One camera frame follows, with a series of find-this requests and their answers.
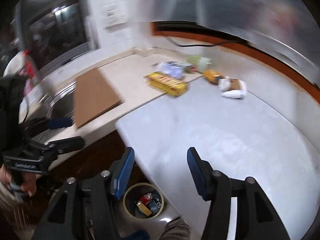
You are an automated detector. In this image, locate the red snack bag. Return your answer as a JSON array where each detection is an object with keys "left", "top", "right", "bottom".
[{"left": 139, "top": 193, "right": 152, "bottom": 206}]

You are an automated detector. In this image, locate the white paper bag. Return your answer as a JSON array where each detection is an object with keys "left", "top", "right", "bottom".
[{"left": 218, "top": 77, "right": 231, "bottom": 92}]

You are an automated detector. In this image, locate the yellow red box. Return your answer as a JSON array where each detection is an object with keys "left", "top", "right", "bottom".
[{"left": 145, "top": 72, "right": 188, "bottom": 97}]

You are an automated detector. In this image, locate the brown paper coffee cup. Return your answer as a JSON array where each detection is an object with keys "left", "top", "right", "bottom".
[{"left": 227, "top": 79, "right": 247, "bottom": 92}]

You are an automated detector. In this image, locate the yellow snack bag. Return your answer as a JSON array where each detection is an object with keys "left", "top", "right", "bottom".
[{"left": 203, "top": 69, "right": 225, "bottom": 85}]

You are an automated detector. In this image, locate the white purple small box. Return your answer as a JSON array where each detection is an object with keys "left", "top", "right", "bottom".
[{"left": 156, "top": 61, "right": 184, "bottom": 79}]

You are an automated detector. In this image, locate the green label plastic bottle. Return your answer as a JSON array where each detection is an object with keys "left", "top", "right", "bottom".
[{"left": 187, "top": 55, "right": 212, "bottom": 73}]

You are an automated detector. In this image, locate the orange white carton box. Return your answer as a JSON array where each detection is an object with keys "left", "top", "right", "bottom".
[{"left": 137, "top": 201, "right": 152, "bottom": 217}]

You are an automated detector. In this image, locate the round trash bin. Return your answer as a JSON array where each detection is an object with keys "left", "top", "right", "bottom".
[{"left": 123, "top": 183, "right": 165, "bottom": 220}]

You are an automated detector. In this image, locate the person left hand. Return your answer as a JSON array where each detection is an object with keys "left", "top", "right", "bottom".
[{"left": 1, "top": 164, "right": 37, "bottom": 197}]

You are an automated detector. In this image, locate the stainless steel sink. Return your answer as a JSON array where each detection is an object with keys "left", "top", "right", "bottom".
[{"left": 22, "top": 82, "right": 78, "bottom": 143}]

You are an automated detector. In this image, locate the brown cardboard sheet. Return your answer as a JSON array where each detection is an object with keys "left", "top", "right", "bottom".
[{"left": 73, "top": 68, "right": 121, "bottom": 128}]

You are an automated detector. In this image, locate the red white carton box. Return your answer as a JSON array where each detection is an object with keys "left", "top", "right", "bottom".
[{"left": 21, "top": 63, "right": 40, "bottom": 96}]

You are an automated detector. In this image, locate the dark window with frame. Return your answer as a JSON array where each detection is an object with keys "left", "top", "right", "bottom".
[{"left": 16, "top": 0, "right": 91, "bottom": 77}]

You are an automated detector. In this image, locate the white wall power socket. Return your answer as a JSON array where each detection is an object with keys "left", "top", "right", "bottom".
[{"left": 101, "top": 4, "right": 127, "bottom": 29}]

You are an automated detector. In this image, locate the black power cable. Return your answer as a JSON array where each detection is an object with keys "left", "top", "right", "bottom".
[{"left": 166, "top": 36, "right": 251, "bottom": 48}]

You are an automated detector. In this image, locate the orange wooden window frame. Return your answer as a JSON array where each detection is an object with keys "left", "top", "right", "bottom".
[{"left": 151, "top": 22, "right": 319, "bottom": 102}]

